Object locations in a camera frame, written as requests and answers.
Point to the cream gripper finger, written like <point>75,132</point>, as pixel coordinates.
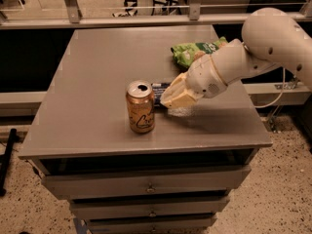
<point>190,99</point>
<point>177,91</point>

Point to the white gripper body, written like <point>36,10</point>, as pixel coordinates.
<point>203,77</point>

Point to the dark blue rxbar wrapper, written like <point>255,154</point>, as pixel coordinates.
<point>158,89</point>

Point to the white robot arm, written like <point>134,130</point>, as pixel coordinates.
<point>270,39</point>

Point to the orange soda can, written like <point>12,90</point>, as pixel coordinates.
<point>140,104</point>

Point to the green chip bag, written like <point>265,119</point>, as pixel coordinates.
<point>184,54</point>

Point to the grey drawer cabinet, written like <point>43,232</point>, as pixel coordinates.
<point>82,125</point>

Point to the grey metal railing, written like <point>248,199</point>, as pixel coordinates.
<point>33,14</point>

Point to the top grey drawer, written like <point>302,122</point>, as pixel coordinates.
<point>72,187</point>

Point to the grey drawer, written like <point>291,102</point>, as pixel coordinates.
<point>151,208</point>
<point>72,187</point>
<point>150,224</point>

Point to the middle grey drawer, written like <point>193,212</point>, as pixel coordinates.
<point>151,208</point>

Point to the bottom grey drawer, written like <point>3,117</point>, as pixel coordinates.
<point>150,224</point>

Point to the black metal stand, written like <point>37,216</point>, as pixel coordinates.
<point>5,160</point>

